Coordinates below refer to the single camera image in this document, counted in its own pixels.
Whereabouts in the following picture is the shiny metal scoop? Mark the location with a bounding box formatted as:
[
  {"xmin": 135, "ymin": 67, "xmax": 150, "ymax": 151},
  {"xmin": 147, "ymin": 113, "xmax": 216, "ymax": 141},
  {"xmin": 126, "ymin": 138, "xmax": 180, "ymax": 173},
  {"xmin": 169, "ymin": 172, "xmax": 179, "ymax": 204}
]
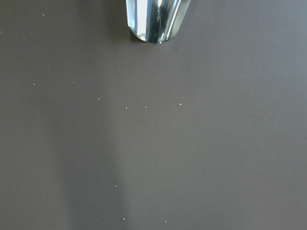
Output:
[{"xmin": 126, "ymin": 0, "xmax": 190, "ymax": 44}]

